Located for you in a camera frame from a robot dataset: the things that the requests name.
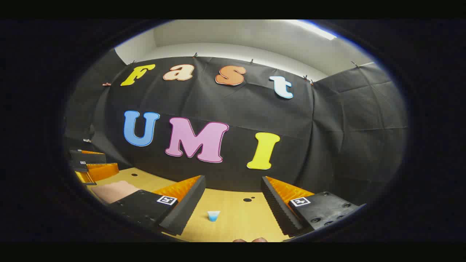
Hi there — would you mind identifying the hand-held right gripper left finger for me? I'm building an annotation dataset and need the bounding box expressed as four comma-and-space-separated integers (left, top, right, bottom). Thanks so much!
107, 175, 206, 236

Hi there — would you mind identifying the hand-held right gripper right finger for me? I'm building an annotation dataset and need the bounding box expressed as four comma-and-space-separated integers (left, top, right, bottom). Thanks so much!
261, 176, 367, 237

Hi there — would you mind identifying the pink suitcase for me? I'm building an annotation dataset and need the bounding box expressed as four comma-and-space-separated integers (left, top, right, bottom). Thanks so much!
90, 181, 141, 205

